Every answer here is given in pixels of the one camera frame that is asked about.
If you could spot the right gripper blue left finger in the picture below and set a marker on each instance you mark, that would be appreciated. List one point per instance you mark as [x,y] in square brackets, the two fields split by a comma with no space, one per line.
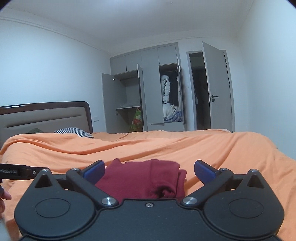
[83,181]

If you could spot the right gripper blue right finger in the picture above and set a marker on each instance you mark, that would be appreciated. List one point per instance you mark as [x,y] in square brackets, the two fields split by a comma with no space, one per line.
[214,181]

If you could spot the dark red long-sleeve sweater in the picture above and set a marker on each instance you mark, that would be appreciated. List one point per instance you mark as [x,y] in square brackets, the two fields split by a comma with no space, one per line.
[151,179]

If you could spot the pile of white clothes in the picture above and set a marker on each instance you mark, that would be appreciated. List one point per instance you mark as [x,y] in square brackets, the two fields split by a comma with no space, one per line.
[169,110]

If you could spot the person's left hand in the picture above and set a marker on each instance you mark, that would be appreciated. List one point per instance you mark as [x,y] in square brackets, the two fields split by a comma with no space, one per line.
[3,196]

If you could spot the orange bed cover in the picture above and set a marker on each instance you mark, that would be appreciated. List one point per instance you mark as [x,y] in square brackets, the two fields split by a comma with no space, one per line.
[239,152]

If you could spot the olive green pillow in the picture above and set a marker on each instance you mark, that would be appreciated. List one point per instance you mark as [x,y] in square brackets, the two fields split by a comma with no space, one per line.
[35,130]

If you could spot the blue checkered pillow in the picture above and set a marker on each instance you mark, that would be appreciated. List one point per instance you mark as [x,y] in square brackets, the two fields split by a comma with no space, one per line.
[74,130]

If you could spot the brown padded bed headboard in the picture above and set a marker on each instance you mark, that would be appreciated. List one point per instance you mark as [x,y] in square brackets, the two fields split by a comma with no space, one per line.
[45,116]

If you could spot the blue striped folded cloth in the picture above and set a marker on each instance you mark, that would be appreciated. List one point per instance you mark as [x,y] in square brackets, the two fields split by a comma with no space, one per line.
[176,117]

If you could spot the colourful green red bag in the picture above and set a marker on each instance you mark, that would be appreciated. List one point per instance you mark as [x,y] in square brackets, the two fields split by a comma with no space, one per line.
[137,123]

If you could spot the grey room door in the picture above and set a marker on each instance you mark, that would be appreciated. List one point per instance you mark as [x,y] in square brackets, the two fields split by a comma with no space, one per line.
[218,87]

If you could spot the dark hanging garment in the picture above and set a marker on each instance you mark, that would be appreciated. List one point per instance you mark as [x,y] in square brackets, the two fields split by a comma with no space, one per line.
[174,88]

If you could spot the grey built-in wardrobe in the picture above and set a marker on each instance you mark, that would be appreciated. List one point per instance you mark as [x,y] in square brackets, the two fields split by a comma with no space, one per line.
[135,82]

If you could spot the white wall socket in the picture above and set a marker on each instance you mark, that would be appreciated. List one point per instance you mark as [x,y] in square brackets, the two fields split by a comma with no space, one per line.
[96,118]

